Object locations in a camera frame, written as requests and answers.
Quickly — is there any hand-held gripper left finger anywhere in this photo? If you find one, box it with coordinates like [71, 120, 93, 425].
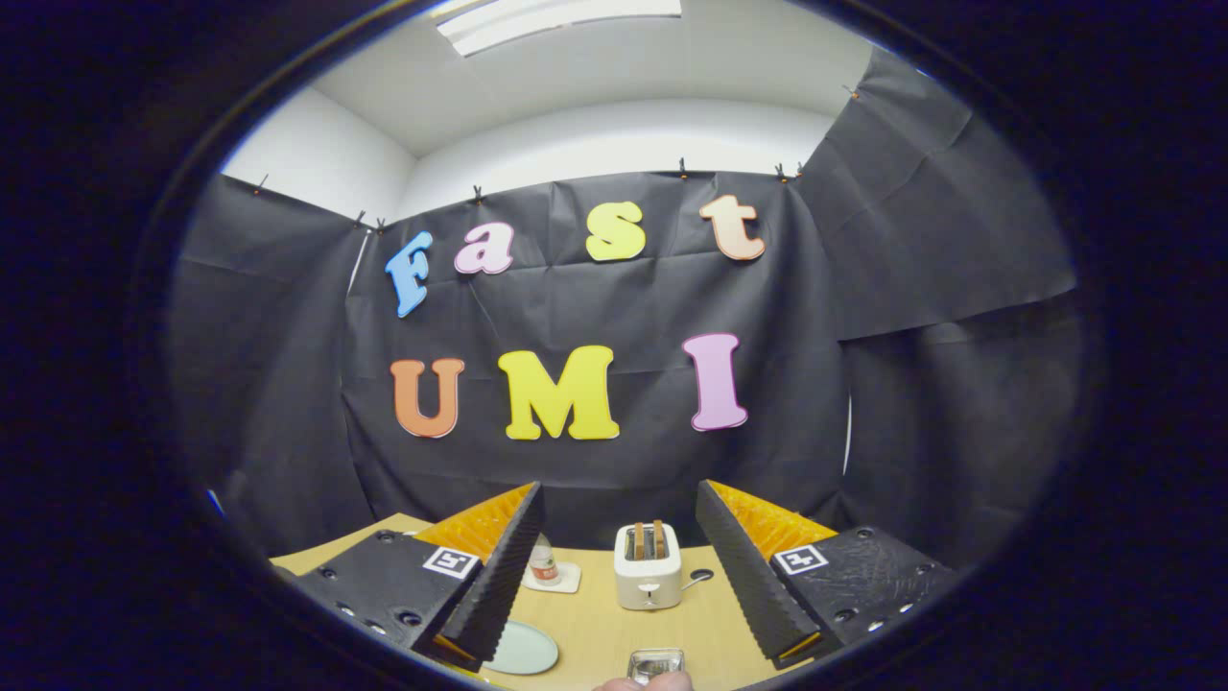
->
[288, 481, 546, 673]

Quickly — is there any metal toast rack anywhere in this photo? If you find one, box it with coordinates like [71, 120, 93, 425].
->
[626, 648, 686, 684]

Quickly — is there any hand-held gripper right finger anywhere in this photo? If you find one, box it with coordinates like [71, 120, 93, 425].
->
[695, 479, 958, 671]

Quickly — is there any white toaster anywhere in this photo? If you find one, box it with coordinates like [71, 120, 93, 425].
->
[614, 521, 684, 611]

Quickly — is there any ceiling light panel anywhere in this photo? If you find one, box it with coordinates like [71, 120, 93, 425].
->
[429, 0, 684, 57]

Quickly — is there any white square coaster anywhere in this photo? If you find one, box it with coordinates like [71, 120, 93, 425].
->
[523, 561, 582, 594]

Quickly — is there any pale green plate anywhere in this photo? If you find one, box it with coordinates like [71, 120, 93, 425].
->
[483, 620, 560, 676]

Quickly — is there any clear water bottle red cap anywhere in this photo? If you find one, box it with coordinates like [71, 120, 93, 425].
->
[530, 534, 563, 586]

